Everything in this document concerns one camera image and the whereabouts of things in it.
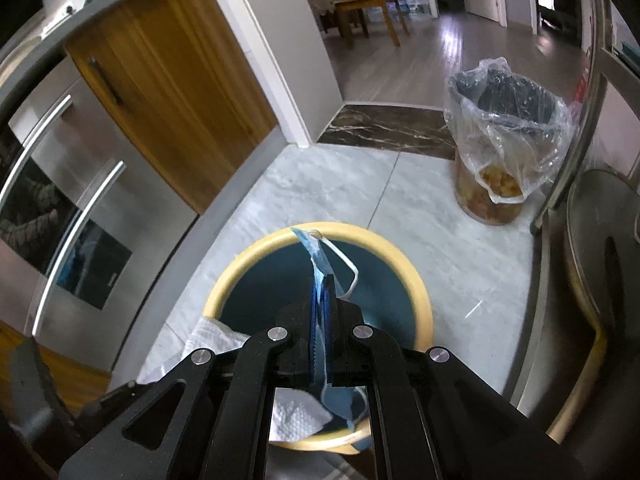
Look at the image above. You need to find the white paper towel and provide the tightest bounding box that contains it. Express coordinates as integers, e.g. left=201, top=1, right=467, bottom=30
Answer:
left=142, top=318, right=333, bottom=443

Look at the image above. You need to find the light blue face mask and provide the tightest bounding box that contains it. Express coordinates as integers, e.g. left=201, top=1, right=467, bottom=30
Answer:
left=292, top=228, right=369, bottom=430

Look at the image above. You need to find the teal bin with yellow rim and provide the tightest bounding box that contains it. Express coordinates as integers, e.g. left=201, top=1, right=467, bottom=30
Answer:
left=200, top=221, right=434, bottom=455

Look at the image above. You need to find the grey plaid floor mat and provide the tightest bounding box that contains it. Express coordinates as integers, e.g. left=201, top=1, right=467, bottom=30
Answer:
left=265, top=445, right=375, bottom=480

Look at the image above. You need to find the stainless steel built-in oven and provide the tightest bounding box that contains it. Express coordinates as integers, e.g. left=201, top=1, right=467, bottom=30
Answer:
left=1, top=60, right=196, bottom=370

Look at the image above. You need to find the bin with clear plastic liner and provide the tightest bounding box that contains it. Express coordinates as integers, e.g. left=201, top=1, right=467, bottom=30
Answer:
left=444, top=58, right=575, bottom=226

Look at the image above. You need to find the round metal stool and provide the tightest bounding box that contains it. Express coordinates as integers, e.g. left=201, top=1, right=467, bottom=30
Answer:
left=548, top=169, right=639, bottom=443

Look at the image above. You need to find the right wooden cabinet door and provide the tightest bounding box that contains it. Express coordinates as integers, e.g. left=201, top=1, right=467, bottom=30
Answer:
left=65, top=0, right=277, bottom=214

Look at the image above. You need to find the large water bottle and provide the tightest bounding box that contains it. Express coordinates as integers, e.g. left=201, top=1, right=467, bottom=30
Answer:
left=405, top=0, right=432, bottom=21

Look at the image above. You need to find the wooden dining table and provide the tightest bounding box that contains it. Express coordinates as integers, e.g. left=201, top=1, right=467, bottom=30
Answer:
left=307, top=0, right=382, bottom=49

